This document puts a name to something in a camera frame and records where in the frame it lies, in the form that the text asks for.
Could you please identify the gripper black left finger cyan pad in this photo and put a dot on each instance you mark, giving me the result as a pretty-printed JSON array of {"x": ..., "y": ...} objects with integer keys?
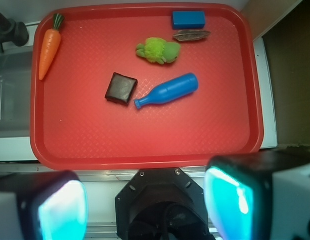
[{"x": 43, "y": 206}]

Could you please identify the orange toy carrot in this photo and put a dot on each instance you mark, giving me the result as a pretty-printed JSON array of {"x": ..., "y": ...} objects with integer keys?
[{"x": 50, "y": 46}]

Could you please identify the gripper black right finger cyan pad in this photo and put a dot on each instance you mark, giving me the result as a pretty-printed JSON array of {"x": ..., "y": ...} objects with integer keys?
[{"x": 259, "y": 196}]

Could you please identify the brown wooden boat piece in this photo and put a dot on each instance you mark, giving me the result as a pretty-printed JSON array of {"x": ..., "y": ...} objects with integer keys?
[{"x": 191, "y": 35}]

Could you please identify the green plush turtle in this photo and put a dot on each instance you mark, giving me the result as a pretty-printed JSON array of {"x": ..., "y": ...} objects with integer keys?
[{"x": 158, "y": 50}]

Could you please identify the blue toy bottle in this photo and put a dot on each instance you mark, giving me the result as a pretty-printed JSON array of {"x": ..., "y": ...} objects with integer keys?
[{"x": 170, "y": 91}]

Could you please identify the red plastic tray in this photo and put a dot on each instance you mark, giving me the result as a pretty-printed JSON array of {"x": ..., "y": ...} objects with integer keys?
[{"x": 74, "y": 127}]

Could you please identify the black octagonal mount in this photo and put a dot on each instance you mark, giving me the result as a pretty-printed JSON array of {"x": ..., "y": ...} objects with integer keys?
[{"x": 162, "y": 204}]

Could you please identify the dark brown square block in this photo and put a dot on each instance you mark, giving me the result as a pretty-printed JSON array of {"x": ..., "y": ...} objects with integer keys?
[{"x": 121, "y": 89}]

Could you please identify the blue rectangular block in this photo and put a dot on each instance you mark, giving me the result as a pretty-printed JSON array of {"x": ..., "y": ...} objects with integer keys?
[{"x": 188, "y": 20}]

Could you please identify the black faucet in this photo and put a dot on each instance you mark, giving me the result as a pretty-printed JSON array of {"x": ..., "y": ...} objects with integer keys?
[{"x": 12, "y": 32}]

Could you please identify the grey sink basin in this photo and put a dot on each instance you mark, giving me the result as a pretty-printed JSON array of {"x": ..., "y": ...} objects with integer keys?
[{"x": 15, "y": 92}]

